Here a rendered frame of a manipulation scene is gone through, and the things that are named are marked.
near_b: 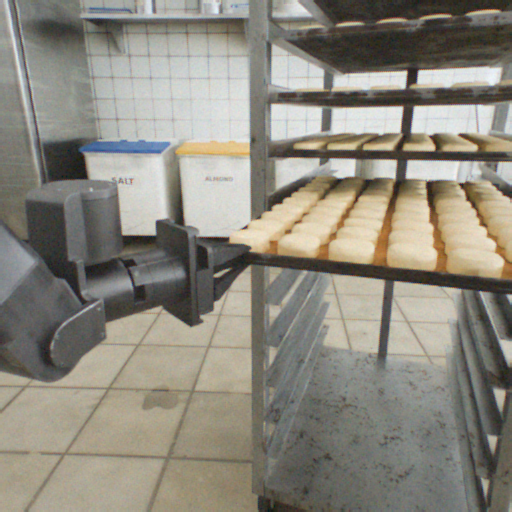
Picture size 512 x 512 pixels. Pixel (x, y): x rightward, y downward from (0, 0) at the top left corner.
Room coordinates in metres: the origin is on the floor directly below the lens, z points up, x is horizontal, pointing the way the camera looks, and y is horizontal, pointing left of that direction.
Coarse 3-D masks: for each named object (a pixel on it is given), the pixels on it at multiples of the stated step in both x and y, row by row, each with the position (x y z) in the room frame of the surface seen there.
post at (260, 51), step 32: (256, 0) 0.74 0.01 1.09; (256, 32) 0.74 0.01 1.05; (256, 64) 0.74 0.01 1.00; (256, 96) 0.74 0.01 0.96; (256, 128) 0.74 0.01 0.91; (256, 160) 0.74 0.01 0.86; (256, 192) 0.74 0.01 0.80; (256, 288) 0.74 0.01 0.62; (256, 320) 0.74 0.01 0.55; (256, 352) 0.74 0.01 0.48; (256, 384) 0.74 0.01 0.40; (256, 416) 0.74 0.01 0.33; (256, 448) 0.74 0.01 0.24; (256, 480) 0.74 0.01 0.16
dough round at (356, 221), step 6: (354, 216) 0.58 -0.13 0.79; (360, 216) 0.58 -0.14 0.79; (348, 222) 0.56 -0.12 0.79; (354, 222) 0.55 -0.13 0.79; (360, 222) 0.55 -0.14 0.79; (366, 222) 0.55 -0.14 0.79; (372, 222) 0.55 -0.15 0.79; (378, 222) 0.55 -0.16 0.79; (372, 228) 0.54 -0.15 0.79; (378, 228) 0.54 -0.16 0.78; (378, 234) 0.55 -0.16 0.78
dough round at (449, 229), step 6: (444, 228) 0.53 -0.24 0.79; (450, 228) 0.52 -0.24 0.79; (456, 228) 0.52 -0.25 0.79; (462, 228) 0.52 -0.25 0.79; (468, 228) 0.52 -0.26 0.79; (474, 228) 0.52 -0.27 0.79; (480, 228) 0.52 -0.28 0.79; (444, 234) 0.52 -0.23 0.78; (450, 234) 0.51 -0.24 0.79; (474, 234) 0.50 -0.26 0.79; (480, 234) 0.50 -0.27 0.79; (486, 234) 0.51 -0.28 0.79; (444, 240) 0.52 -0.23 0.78
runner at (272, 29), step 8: (272, 24) 0.75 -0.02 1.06; (272, 32) 0.75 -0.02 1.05; (272, 40) 0.73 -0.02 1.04; (280, 40) 0.73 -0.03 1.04; (288, 40) 0.75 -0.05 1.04; (288, 48) 0.81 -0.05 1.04; (296, 48) 0.81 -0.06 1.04; (304, 56) 0.91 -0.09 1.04; (312, 56) 0.92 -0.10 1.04; (320, 64) 1.05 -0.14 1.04; (328, 64) 1.07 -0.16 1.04; (328, 72) 1.22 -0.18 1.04; (336, 72) 1.24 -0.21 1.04
